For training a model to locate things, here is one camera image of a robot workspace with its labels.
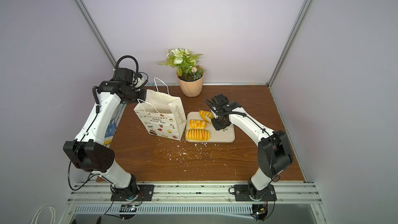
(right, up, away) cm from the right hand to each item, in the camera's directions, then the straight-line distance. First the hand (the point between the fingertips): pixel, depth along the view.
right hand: (221, 115), depth 87 cm
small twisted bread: (-15, -6, +5) cm, 17 cm away
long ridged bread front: (-12, -12, +2) cm, 17 cm away
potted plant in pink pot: (-20, +26, +19) cm, 38 cm away
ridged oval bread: (-10, 0, +12) cm, 16 cm away
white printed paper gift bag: (-31, +2, -14) cm, 34 cm away
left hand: (-41, +11, -6) cm, 43 cm away
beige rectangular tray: (+3, -13, +4) cm, 14 cm away
